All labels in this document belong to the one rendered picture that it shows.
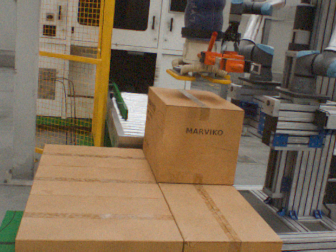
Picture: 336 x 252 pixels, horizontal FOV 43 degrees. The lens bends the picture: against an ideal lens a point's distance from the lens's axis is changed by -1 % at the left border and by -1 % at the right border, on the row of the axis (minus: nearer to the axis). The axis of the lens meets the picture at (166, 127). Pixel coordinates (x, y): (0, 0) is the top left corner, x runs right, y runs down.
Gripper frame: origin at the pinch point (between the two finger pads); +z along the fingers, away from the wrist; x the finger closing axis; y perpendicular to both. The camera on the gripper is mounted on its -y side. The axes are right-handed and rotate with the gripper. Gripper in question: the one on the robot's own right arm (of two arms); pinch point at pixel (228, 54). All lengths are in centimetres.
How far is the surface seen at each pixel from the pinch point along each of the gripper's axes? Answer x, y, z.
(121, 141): -61, -6, 61
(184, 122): -37, 59, 32
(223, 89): 20, -63, 30
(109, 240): -73, 119, 64
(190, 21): -35, 36, -17
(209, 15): -26, 40, -21
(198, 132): -29, 59, 37
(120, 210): -68, 94, 64
